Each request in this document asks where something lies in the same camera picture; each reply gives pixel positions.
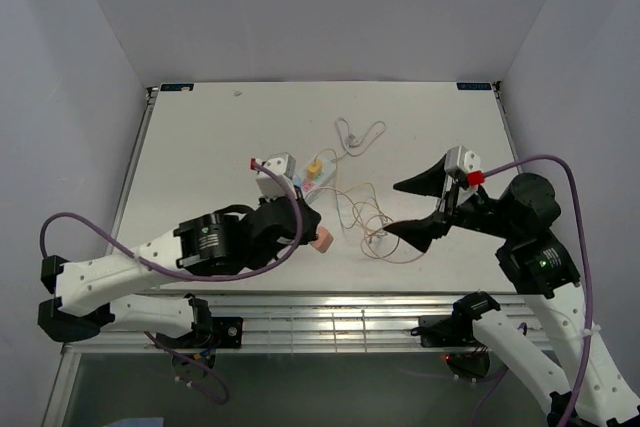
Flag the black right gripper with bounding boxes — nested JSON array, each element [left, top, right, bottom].
[[380, 151, 517, 250]]

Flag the pink charger plug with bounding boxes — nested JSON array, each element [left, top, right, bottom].
[[310, 226, 334, 254]]

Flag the white colourful power strip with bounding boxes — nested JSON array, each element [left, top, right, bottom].
[[293, 155, 336, 204]]

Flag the yellow charger plug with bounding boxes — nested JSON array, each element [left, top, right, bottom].
[[306, 159, 323, 180]]

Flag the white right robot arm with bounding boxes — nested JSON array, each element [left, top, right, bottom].
[[383, 148, 639, 426]]

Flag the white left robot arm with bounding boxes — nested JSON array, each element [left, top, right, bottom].
[[37, 197, 321, 348]]

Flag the blue label right corner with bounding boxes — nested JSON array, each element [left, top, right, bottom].
[[456, 82, 493, 91]]

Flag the blue label corner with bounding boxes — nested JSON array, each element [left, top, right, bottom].
[[160, 83, 194, 92], [456, 82, 493, 91]]

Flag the blue label left corner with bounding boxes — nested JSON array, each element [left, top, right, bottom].
[[160, 83, 194, 92]]

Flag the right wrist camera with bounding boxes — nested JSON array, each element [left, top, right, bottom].
[[444, 146, 485, 189]]

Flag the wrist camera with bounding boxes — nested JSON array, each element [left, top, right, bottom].
[[444, 146, 485, 189], [250, 152, 296, 200]]

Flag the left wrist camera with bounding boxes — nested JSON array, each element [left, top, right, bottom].
[[250, 152, 296, 200]]

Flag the white power strip cord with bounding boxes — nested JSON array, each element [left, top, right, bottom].
[[331, 116, 388, 164]]

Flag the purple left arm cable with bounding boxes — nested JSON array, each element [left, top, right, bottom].
[[39, 161, 304, 404]]

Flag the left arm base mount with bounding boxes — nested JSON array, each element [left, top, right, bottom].
[[165, 314, 244, 350]]

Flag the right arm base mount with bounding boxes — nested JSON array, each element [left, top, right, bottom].
[[410, 291, 501, 350]]

